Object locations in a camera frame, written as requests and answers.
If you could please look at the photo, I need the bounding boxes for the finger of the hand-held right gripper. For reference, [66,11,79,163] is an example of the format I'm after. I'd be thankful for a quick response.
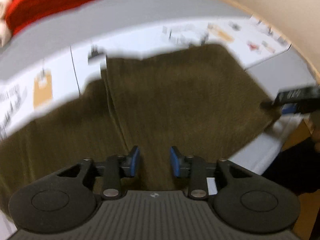
[271,86,320,115]

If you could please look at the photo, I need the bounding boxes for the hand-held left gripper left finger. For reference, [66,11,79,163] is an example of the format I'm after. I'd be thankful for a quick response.
[57,145,141,201]

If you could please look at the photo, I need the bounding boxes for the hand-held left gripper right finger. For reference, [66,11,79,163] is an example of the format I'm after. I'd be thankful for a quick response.
[170,145,253,201]

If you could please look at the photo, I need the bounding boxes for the brown corduroy pants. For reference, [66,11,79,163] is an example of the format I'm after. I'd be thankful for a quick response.
[0,44,282,205]

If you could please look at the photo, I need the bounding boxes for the person's dark clothing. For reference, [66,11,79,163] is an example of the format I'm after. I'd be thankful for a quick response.
[262,137,320,195]

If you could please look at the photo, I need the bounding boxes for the grey and white printed bed sheet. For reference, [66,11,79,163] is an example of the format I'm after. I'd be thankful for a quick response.
[0,0,318,233]

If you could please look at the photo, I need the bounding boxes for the white fluffy blanket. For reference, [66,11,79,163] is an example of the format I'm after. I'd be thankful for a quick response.
[0,0,25,47]

